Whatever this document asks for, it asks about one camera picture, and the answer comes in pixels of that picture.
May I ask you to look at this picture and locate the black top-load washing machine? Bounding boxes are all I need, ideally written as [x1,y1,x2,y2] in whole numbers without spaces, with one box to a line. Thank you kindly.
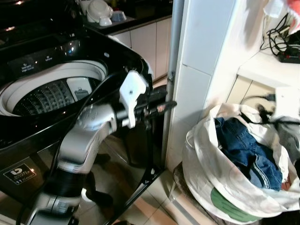
[0,19,170,225]

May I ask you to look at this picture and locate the blue denim jeans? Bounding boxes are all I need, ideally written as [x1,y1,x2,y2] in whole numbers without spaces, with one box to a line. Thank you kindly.
[215,117,284,191]

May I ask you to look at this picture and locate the white shelf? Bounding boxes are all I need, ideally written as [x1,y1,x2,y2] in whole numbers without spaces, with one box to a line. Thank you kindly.
[236,49,300,89]

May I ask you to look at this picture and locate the white kitchen cabinet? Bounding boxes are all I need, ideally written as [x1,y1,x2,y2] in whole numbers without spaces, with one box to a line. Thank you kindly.
[107,16,173,81]

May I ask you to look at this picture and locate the black power strip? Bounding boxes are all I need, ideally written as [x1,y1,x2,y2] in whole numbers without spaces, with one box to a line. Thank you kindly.
[277,45,300,64]

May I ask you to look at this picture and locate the white laundry bag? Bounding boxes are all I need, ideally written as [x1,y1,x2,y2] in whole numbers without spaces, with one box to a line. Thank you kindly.
[182,103,300,224]

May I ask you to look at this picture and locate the small clear bowl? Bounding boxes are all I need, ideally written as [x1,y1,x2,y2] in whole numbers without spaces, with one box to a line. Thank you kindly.
[110,10,128,23]

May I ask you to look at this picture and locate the red hanging towel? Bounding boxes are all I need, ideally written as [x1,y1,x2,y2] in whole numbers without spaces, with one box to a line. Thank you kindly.
[285,0,300,34]

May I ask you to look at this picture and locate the white hanging cloth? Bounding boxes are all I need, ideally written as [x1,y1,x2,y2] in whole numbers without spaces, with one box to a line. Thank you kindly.
[263,0,288,20]

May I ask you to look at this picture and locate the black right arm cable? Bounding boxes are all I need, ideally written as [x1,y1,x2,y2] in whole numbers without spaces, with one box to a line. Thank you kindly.
[243,112,300,126]

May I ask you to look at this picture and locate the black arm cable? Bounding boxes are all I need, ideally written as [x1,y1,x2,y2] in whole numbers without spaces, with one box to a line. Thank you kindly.
[16,70,123,225]
[243,112,300,126]

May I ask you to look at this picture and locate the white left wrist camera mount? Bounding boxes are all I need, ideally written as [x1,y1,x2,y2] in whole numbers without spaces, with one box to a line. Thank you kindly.
[119,70,149,128]

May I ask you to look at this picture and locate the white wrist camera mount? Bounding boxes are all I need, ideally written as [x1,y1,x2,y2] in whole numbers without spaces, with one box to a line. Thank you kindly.
[119,70,149,128]
[274,87,300,125]

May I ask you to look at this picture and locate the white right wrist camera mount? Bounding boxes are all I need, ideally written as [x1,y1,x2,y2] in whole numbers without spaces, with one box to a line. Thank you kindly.
[274,87,300,125]

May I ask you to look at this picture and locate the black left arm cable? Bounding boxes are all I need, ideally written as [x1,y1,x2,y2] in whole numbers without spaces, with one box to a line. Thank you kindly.
[16,70,123,225]

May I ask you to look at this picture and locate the grey metal door frame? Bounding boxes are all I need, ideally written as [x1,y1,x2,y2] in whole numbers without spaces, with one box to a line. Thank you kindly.
[161,0,186,170]

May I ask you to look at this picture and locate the tangled black power cables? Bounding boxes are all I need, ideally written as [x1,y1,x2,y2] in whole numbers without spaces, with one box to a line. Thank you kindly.
[260,13,297,58]

